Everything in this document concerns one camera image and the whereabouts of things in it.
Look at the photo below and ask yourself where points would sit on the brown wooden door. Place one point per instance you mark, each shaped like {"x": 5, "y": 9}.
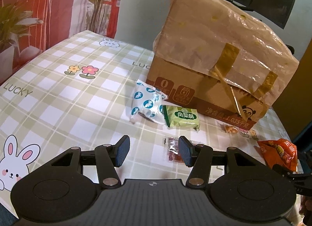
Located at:
{"x": 306, "y": 82}

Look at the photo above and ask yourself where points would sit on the orange snack packet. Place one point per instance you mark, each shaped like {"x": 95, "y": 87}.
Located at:
{"x": 280, "y": 152}

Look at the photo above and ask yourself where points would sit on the small red sachet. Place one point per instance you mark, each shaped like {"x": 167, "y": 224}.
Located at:
{"x": 171, "y": 152}

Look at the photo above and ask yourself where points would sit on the dark blue panel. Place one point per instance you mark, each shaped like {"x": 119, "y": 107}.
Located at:
{"x": 303, "y": 133}

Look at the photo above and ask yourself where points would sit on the small orange wrapped candy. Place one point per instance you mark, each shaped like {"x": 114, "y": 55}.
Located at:
{"x": 230, "y": 129}

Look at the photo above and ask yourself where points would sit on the brown cardboard box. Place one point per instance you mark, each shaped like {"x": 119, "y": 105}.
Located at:
{"x": 209, "y": 99}

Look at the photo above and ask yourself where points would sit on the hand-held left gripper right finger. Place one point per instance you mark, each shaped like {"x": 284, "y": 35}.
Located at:
{"x": 184, "y": 152}

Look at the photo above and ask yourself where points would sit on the white blue-dotted snack packet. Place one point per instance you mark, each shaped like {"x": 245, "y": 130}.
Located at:
{"x": 146, "y": 104}

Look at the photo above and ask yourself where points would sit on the checked printed tablecloth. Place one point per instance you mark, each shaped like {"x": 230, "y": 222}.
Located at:
{"x": 73, "y": 89}

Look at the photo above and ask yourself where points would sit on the cardboard box with plastic cover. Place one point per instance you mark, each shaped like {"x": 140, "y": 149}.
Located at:
{"x": 207, "y": 33}

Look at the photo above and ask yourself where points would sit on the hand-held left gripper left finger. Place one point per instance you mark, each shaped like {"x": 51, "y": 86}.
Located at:
{"x": 123, "y": 151}

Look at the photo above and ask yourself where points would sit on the small green pastry packet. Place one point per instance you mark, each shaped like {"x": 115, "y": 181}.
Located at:
{"x": 182, "y": 117}

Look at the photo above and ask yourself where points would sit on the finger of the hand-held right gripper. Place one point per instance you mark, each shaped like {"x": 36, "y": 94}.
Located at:
{"x": 284, "y": 172}
{"x": 307, "y": 162}

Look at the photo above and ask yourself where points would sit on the person's right hand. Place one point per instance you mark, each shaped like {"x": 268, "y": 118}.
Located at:
{"x": 307, "y": 211}

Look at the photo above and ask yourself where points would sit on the printed wall backdrop cloth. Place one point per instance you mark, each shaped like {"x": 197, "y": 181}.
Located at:
{"x": 36, "y": 8}

